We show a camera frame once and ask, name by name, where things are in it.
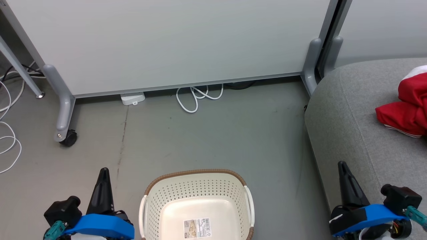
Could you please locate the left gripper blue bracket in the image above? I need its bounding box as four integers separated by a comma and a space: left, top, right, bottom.
63, 168, 135, 240

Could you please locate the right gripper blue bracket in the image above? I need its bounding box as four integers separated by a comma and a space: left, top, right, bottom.
330, 161, 412, 238

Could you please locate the red garment with striped trim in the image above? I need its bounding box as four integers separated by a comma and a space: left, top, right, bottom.
375, 100, 427, 139

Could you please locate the cream perforated laundry basket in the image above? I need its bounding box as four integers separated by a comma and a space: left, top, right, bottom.
138, 169, 255, 240

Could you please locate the grey fabric sofa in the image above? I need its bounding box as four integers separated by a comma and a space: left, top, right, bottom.
304, 58, 427, 240

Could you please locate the black caster wheel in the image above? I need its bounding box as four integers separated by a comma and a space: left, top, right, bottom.
60, 129, 78, 147

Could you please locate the grey partition leg with caster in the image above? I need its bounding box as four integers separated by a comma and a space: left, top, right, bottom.
42, 64, 76, 143

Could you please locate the white power adapter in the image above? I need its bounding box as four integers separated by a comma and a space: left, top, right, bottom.
120, 92, 146, 106

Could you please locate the grey metal table leg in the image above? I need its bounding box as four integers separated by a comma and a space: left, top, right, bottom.
0, 35, 45, 99

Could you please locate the black object under partition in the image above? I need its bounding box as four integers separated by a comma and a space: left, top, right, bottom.
224, 80, 256, 90

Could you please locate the narrow white partition panel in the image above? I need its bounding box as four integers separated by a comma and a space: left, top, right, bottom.
334, 0, 427, 68

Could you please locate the wide white partition panel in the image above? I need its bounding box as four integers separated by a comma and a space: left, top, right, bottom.
0, 0, 339, 99

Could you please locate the left black cable teal connector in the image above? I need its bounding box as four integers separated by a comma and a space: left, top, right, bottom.
43, 220, 66, 240

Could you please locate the black cable teal connector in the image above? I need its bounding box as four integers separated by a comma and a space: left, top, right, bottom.
43, 220, 66, 240
405, 206, 427, 232

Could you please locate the right black cable teal connector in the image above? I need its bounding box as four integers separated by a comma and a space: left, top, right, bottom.
405, 206, 427, 232

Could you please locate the long white floor cable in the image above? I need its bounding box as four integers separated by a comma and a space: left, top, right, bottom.
0, 62, 38, 174

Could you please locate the coiled white cable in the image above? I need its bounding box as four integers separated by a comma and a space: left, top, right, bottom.
176, 84, 224, 114

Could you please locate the black cable bundle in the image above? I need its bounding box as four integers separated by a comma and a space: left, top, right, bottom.
2, 63, 45, 82

